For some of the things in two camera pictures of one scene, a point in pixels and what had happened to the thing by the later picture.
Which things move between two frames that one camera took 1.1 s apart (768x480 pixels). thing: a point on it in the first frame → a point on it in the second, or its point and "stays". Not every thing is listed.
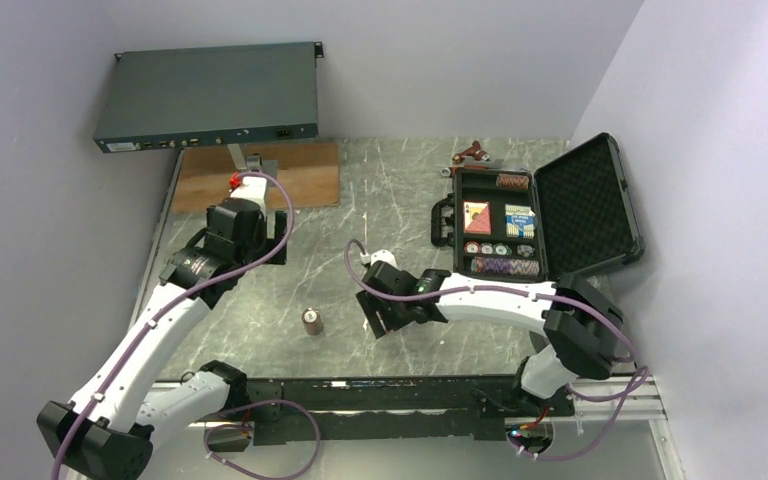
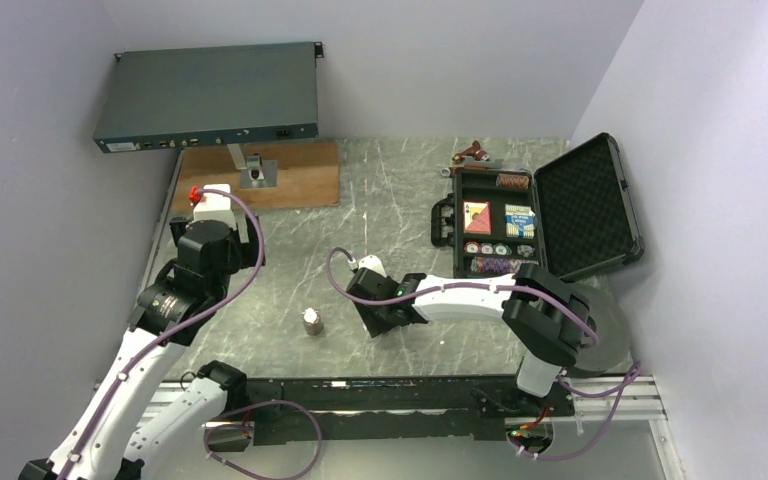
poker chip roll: [510, 181] stays
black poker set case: [571, 217] stays
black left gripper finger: [280, 228] → [253, 241]
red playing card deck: [477, 217] stays
